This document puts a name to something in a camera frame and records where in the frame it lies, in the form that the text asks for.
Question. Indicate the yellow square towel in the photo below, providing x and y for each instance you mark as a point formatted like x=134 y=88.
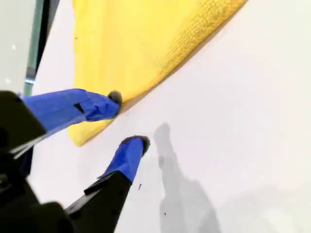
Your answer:
x=121 y=48

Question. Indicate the light grey metal post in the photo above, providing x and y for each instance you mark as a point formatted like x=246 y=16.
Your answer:
x=31 y=48

